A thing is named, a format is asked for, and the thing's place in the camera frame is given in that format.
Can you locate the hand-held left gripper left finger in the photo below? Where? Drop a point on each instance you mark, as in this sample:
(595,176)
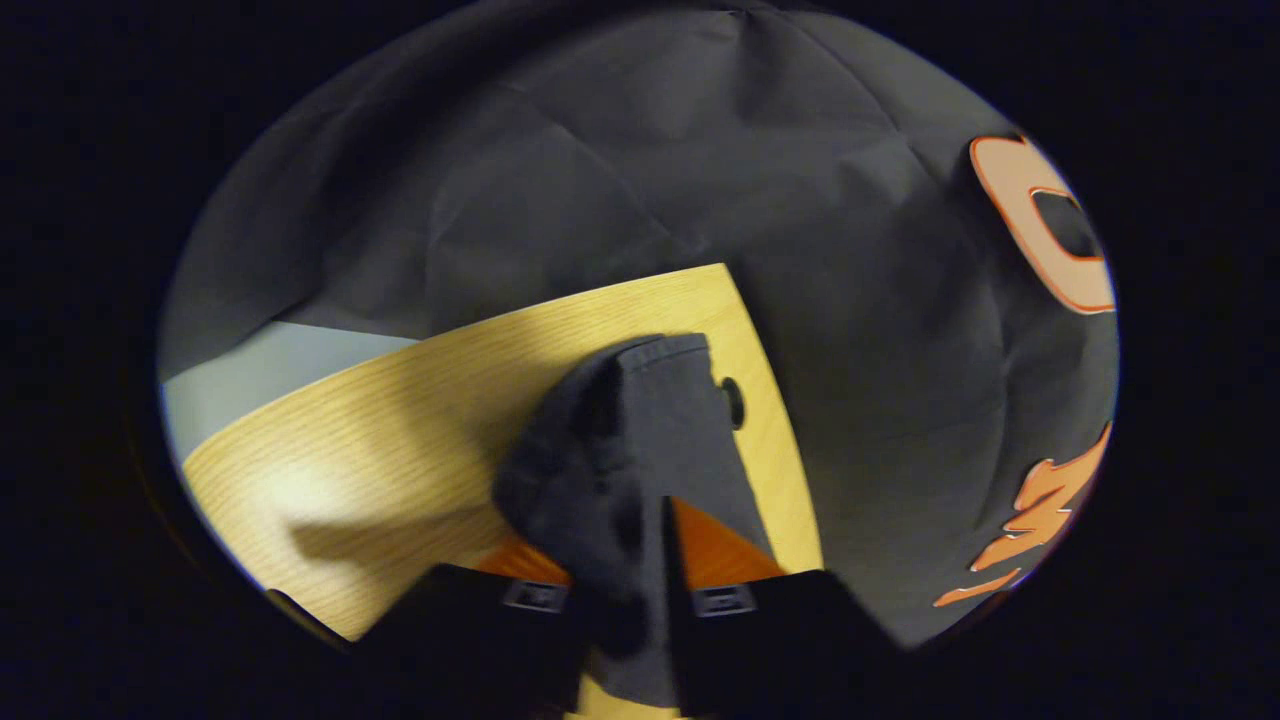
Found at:
(480,630)

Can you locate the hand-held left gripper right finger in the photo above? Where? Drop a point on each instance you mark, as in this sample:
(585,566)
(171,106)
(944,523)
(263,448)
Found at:
(760,640)

